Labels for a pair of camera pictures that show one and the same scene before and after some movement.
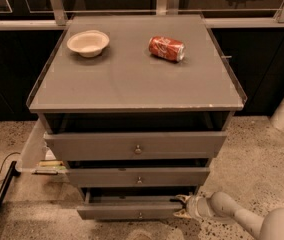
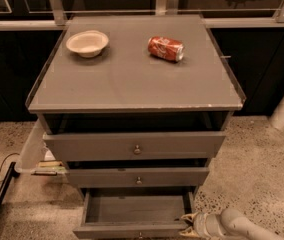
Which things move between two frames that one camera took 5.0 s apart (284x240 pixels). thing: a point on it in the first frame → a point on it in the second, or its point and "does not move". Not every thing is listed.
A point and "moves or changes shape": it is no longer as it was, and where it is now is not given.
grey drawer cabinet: [137, 105] does not move
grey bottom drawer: [132, 203] moves or changes shape
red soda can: [167, 48] does not move
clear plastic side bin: [39, 155] does not move
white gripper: [192, 206] → [199, 224]
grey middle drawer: [140, 177] does not move
